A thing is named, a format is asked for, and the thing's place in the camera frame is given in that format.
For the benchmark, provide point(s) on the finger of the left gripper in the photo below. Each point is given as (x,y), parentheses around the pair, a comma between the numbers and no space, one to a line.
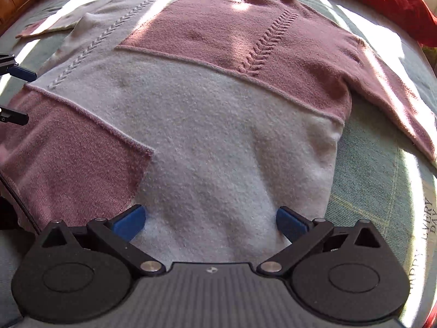
(13,116)
(9,66)

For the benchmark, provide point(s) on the pink and white sweater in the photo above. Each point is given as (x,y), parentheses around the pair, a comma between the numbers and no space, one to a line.
(205,109)

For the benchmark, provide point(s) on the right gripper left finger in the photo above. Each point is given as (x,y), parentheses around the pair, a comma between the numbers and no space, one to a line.
(113,236)

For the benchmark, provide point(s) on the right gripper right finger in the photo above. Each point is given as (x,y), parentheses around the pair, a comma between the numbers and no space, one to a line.
(306,238)

